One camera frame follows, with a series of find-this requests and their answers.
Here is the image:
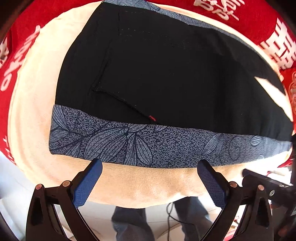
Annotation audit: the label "black pants blue patterned trim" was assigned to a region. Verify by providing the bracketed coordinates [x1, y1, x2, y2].
[49, 1, 293, 168]

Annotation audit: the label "person's jeans legs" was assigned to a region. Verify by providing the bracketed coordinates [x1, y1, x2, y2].
[111, 197, 212, 240]

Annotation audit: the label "black cable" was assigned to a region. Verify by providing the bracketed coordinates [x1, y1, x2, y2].
[166, 201, 197, 241]

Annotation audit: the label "red blanket white lettering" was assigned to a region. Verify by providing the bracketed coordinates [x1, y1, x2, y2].
[1, 1, 292, 170]

